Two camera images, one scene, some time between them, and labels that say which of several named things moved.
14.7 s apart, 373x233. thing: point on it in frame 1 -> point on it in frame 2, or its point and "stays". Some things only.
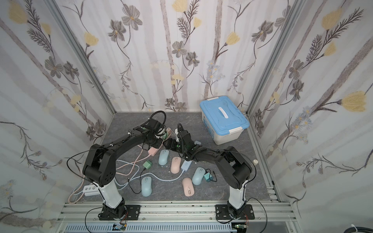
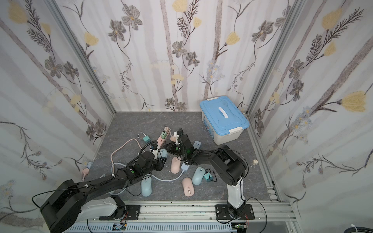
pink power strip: [152, 151] -> [161, 141]
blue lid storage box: [225, 120] stays
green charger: [207, 177] stays
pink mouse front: [188, 188] stays
